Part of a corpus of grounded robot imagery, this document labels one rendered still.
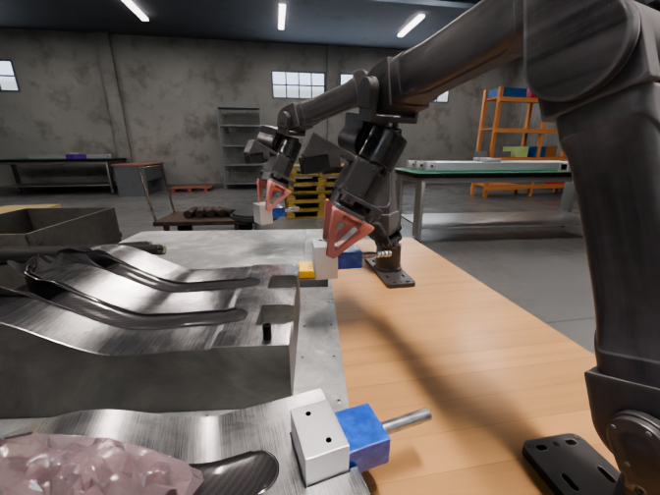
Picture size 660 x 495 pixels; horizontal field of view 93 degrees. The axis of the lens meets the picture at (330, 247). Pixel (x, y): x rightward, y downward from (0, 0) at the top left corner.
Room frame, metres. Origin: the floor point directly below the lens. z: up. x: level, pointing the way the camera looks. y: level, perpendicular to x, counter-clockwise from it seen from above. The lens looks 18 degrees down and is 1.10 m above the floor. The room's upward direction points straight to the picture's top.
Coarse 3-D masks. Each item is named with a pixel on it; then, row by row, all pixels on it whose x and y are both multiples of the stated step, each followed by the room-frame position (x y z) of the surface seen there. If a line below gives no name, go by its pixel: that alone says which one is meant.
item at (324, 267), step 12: (312, 240) 0.49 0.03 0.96; (324, 240) 0.49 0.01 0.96; (312, 252) 0.48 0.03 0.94; (324, 252) 0.45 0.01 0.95; (348, 252) 0.46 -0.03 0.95; (360, 252) 0.46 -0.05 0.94; (372, 252) 0.48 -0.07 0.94; (384, 252) 0.49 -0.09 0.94; (312, 264) 0.50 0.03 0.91; (324, 264) 0.45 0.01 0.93; (336, 264) 0.45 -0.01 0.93; (348, 264) 0.46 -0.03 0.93; (360, 264) 0.46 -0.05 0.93; (324, 276) 0.45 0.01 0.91; (336, 276) 0.45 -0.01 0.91
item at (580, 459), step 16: (528, 448) 0.24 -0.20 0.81; (544, 448) 0.24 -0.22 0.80; (560, 448) 0.24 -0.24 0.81; (576, 448) 0.24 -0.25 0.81; (592, 448) 0.24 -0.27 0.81; (544, 464) 0.22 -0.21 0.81; (560, 464) 0.22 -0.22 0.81; (576, 464) 0.22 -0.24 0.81; (592, 464) 0.22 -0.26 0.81; (608, 464) 0.22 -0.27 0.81; (544, 480) 0.22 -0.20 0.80; (560, 480) 0.21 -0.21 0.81; (576, 480) 0.21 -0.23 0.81; (592, 480) 0.21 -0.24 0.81; (608, 480) 0.21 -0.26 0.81; (624, 480) 0.17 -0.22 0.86
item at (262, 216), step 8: (256, 208) 0.84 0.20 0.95; (264, 208) 0.83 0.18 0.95; (280, 208) 0.86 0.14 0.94; (288, 208) 0.89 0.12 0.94; (296, 208) 0.90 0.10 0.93; (256, 216) 0.84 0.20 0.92; (264, 216) 0.83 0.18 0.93; (272, 216) 0.84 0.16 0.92; (280, 216) 0.86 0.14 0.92; (264, 224) 0.83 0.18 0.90
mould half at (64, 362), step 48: (96, 288) 0.40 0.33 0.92; (144, 288) 0.44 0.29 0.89; (288, 288) 0.45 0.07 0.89; (0, 336) 0.29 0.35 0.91; (48, 336) 0.29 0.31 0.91; (96, 336) 0.32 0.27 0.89; (144, 336) 0.33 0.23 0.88; (192, 336) 0.32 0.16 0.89; (240, 336) 0.32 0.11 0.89; (288, 336) 0.32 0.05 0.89; (0, 384) 0.29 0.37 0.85; (48, 384) 0.29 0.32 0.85; (96, 384) 0.29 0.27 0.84; (144, 384) 0.29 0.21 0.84; (192, 384) 0.30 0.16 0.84; (240, 384) 0.30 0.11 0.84; (288, 384) 0.30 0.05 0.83
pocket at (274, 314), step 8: (264, 304) 0.40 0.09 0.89; (272, 304) 0.40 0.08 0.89; (280, 304) 0.40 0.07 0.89; (288, 304) 0.40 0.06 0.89; (264, 312) 0.40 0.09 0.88; (272, 312) 0.40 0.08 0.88; (280, 312) 0.40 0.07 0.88; (288, 312) 0.40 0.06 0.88; (256, 320) 0.35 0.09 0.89; (264, 320) 0.40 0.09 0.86; (272, 320) 0.40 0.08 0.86; (280, 320) 0.40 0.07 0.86; (288, 320) 0.40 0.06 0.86
